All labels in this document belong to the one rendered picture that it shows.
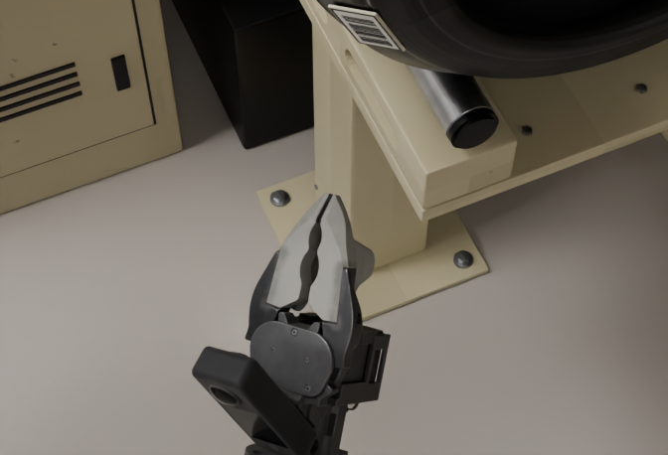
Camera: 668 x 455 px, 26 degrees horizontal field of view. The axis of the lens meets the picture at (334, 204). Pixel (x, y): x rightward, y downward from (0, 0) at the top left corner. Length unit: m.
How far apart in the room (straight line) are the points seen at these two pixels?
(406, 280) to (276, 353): 1.10
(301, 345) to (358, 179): 0.89
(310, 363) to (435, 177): 0.26
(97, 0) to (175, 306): 0.48
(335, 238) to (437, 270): 1.13
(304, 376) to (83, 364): 1.10
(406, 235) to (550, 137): 0.81
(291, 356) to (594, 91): 0.46
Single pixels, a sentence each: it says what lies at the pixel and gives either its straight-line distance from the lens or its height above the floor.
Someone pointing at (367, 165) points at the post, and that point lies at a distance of 1.91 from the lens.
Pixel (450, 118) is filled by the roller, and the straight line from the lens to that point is 1.20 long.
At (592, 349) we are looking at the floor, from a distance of 2.14.
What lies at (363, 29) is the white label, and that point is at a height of 1.06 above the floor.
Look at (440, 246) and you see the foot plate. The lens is 2.18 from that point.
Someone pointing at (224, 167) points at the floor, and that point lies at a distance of 2.28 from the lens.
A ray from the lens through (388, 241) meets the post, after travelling 2.11.
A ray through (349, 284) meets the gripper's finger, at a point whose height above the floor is 0.98.
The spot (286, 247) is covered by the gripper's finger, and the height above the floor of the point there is 0.97.
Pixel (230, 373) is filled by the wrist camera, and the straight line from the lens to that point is 0.99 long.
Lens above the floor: 1.89
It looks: 58 degrees down
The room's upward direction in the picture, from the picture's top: straight up
